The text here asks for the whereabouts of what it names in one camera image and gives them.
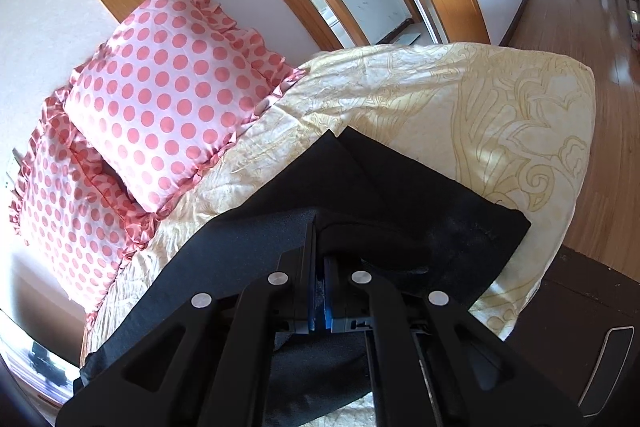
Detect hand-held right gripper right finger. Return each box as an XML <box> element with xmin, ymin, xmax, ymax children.
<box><xmin>322</xmin><ymin>254</ymin><xmax>586</xmax><ymax>427</ymax></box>

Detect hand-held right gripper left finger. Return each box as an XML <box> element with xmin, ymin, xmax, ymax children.
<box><xmin>55</xmin><ymin>209</ymin><xmax>321</xmax><ymax>427</ymax></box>

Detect black pants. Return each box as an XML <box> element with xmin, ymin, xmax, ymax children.
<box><xmin>72</xmin><ymin>128</ymin><xmax>532</xmax><ymax>427</ymax></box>

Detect yellow patterned blanket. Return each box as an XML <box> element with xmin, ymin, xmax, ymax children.
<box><xmin>80</xmin><ymin>42</ymin><xmax>596</xmax><ymax>427</ymax></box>

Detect dark cabinet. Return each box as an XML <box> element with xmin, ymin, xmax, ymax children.
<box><xmin>540</xmin><ymin>244</ymin><xmax>640</xmax><ymax>427</ymax></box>

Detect pink polka-dot pillow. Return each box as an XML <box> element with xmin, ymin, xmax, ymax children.
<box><xmin>9</xmin><ymin>89</ymin><xmax>156</xmax><ymax>313</ymax></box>
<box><xmin>62</xmin><ymin>0</ymin><xmax>307</xmax><ymax>214</ymax></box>

